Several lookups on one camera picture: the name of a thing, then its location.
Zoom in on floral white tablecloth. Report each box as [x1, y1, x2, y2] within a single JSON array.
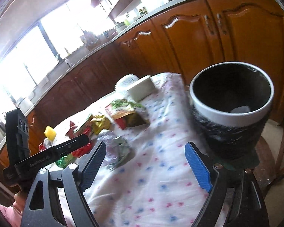
[[41, 72, 228, 227]]

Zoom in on red paper carton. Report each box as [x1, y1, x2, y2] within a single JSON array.
[[66, 121, 77, 139]]

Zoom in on green snack wrapper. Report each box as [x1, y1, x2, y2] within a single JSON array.
[[105, 99, 150, 130]]

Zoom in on red candy wrapper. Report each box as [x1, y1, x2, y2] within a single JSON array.
[[72, 127, 93, 158]]

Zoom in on green plastic wrapper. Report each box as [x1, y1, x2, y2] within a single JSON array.
[[55, 153, 76, 169]]

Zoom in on white foam block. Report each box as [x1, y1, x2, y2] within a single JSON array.
[[127, 75, 156, 102]]

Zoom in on person's left hand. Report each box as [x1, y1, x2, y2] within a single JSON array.
[[13, 191, 27, 216]]

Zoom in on white rimmed trash bin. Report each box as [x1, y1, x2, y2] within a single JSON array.
[[189, 61, 275, 160]]

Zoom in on yellow foam piece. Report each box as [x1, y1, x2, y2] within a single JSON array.
[[44, 126, 56, 141]]

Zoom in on gold yellow wrapper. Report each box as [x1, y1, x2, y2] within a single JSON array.
[[91, 114, 111, 135]]

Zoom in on wooden kitchen cabinets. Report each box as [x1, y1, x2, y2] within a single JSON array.
[[0, 0, 284, 185]]

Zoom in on kitchen sink faucet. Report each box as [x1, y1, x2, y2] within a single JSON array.
[[55, 54, 62, 63]]

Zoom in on silver green wrapper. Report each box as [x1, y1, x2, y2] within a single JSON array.
[[97, 130, 134, 171]]

